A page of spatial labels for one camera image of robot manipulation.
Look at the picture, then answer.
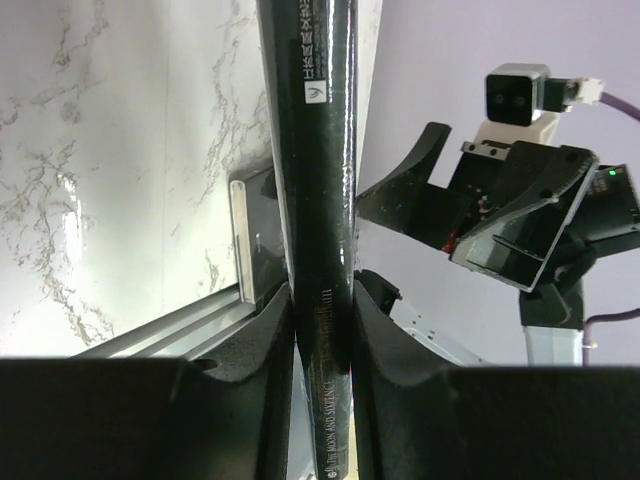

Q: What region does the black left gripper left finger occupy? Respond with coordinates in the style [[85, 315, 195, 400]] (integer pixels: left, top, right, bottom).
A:
[[1, 286, 294, 479]]

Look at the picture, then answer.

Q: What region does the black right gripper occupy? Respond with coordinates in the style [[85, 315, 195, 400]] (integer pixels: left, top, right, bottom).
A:
[[357, 122, 599, 292]]

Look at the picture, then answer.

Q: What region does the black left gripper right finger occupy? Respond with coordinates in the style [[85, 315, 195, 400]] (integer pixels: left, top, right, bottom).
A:
[[352, 270, 639, 479]]

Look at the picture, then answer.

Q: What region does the black book with gold lines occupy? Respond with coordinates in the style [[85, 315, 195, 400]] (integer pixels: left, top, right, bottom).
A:
[[257, 1, 357, 479]]

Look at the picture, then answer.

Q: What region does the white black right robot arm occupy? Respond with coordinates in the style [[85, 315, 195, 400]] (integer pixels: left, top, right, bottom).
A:
[[357, 114, 639, 366]]

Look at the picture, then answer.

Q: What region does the dark night scene book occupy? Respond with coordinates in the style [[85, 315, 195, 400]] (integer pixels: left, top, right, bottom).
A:
[[229, 165, 287, 308]]

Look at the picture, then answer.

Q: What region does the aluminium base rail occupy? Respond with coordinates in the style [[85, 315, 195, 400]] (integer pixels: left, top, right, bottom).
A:
[[75, 285, 256, 359]]

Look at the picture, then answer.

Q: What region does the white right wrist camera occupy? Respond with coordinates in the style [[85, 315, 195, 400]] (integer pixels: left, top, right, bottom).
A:
[[474, 63, 605, 145]]

